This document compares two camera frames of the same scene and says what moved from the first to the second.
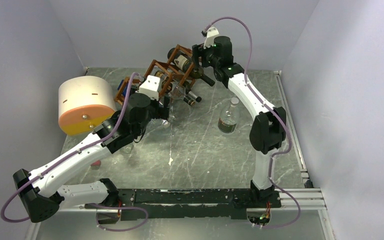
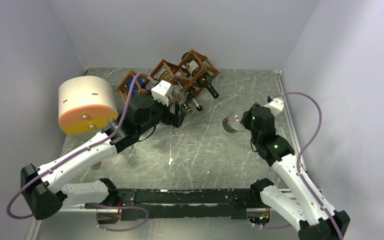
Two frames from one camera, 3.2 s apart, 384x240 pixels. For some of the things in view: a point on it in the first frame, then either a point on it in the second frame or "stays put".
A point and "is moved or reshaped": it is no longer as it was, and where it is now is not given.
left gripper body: x=157 y=112 -> x=171 y=118
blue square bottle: x=125 y=88 -> x=135 y=87
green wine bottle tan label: x=188 y=85 is moved or reshaped
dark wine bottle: x=185 y=62 is moved or reshaped
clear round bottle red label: x=229 y=118 is moved or reshaped
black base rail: x=184 y=204 stays put
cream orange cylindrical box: x=84 y=102 stays put
